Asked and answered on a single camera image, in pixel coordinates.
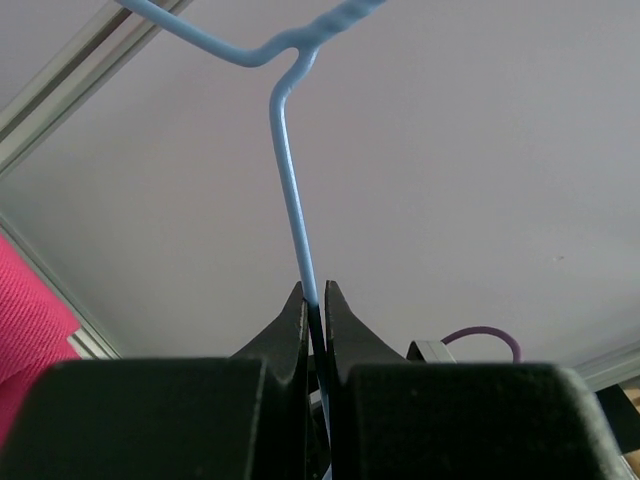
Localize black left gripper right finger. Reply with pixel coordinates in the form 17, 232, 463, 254
325, 281, 628, 479

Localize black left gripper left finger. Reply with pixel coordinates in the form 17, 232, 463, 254
1, 287, 308, 479

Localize light blue hanger magenta trousers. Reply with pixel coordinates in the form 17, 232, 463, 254
114, 0, 389, 480

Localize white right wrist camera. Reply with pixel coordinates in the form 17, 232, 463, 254
406, 340, 456, 363

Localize right aluminium frame posts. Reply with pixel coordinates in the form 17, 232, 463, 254
0, 0, 194, 361

